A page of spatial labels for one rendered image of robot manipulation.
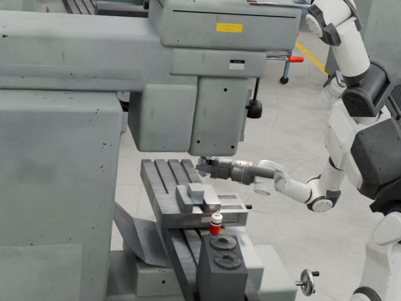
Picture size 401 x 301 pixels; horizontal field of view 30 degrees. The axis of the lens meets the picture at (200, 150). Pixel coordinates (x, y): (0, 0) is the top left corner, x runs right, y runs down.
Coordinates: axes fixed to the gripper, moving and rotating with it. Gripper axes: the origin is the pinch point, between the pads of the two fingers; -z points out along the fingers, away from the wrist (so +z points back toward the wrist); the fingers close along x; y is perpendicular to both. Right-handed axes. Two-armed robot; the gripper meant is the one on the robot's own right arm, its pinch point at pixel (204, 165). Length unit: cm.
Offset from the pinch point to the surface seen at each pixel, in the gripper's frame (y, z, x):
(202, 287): 21, 10, 46
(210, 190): 16.4, 2.2, -11.3
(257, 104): -23.2, 15.0, -11.9
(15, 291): 36, -53, 50
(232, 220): 24.4, 13.2, -5.6
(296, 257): 124, 46, -144
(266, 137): 123, 10, -310
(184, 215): 21.5, -4.9, 3.5
